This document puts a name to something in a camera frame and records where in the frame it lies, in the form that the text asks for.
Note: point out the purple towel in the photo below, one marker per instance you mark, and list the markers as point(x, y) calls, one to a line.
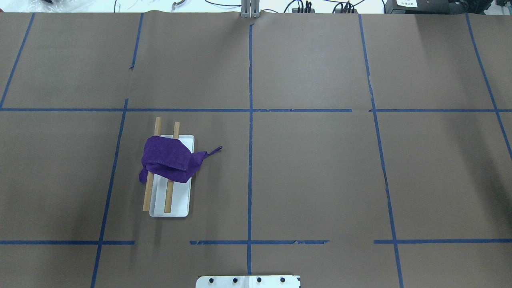
point(171, 159)

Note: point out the wooden rack lower bar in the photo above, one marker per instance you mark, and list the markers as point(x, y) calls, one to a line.
point(169, 183)

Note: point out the wooden rack bar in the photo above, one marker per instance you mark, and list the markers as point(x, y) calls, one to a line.
point(150, 175)
point(169, 183)

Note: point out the white rack base tray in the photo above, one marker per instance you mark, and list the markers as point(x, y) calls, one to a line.
point(180, 194)

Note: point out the wooden rack upper bar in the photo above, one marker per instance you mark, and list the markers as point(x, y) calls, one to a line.
point(150, 175)

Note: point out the black box on desk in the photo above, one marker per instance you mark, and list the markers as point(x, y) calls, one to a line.
point(441, 7)

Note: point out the aluminium frame post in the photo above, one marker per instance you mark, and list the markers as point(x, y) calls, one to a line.
point(250, 9)

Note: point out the white pedestal column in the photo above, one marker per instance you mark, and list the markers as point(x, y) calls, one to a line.
point(249, 281)

